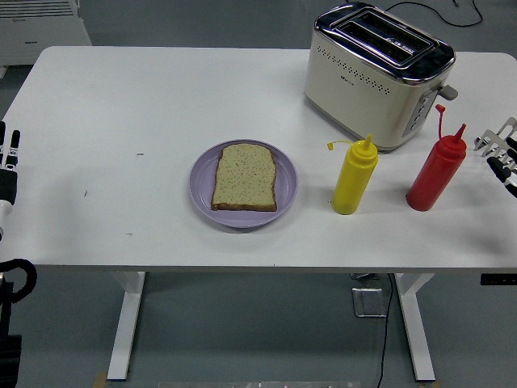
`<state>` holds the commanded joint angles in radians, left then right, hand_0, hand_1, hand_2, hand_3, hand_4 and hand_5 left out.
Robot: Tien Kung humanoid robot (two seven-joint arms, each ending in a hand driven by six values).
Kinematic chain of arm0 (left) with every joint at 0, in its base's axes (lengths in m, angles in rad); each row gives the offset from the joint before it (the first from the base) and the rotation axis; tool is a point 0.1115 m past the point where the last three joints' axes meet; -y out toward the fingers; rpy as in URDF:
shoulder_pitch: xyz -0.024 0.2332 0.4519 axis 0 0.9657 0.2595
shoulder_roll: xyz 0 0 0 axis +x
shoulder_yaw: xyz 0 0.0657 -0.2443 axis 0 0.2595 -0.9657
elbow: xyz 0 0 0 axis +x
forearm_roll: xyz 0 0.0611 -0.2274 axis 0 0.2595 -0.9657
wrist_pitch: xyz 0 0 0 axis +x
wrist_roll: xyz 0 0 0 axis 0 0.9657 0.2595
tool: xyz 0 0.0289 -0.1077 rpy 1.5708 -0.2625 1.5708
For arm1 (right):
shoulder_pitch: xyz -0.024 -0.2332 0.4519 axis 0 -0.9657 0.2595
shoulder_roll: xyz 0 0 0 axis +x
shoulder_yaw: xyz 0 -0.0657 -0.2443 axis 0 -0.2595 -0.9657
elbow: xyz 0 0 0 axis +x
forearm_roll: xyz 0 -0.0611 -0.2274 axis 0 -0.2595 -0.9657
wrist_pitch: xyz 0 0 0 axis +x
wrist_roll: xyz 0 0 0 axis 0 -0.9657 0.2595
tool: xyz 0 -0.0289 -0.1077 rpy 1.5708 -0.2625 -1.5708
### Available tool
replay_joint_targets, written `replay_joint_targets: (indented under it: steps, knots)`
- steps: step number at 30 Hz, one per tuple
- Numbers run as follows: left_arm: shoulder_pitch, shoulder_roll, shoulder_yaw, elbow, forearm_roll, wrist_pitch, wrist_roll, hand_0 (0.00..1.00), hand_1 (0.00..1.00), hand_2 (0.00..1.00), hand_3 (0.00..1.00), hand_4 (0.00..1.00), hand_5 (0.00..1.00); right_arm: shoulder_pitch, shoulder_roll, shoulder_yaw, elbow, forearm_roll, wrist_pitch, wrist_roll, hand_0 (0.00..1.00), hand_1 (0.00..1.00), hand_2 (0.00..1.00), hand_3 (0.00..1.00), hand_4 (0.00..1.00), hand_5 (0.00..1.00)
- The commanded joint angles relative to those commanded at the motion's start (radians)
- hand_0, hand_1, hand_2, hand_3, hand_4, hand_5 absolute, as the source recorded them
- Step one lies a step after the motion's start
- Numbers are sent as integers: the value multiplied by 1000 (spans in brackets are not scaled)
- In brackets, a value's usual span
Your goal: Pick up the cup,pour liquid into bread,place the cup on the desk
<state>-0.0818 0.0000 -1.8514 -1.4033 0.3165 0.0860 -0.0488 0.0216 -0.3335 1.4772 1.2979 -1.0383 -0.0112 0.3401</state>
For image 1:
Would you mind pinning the white table leg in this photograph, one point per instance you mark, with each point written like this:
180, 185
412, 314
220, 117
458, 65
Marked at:
416, 323
125, 323

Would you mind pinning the yellow squeeze bottle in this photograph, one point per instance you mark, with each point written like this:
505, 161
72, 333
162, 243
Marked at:
353, 178

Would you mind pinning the purple plate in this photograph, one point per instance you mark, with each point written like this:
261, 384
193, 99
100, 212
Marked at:
202, 194

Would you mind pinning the slice of bread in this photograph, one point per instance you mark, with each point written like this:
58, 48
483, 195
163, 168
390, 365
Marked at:
245, 178

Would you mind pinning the cream and chrome toaster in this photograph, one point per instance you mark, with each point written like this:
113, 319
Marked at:
363, 93

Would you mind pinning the silver metal rack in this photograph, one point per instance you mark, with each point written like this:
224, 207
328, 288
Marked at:
490, 141

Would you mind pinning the black table control panel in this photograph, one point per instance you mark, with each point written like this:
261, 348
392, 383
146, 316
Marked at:
498, 279

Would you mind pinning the red squeeze bottle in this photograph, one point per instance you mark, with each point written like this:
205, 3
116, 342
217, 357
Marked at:
438, 174

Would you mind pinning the white appliance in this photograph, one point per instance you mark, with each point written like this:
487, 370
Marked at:
40, 36

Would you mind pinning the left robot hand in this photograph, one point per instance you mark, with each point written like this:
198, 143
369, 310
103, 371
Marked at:
8, 182

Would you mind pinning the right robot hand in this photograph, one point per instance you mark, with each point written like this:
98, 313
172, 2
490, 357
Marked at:
501, 169

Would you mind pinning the metal floor box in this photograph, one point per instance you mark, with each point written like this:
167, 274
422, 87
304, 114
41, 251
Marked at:
368, 302

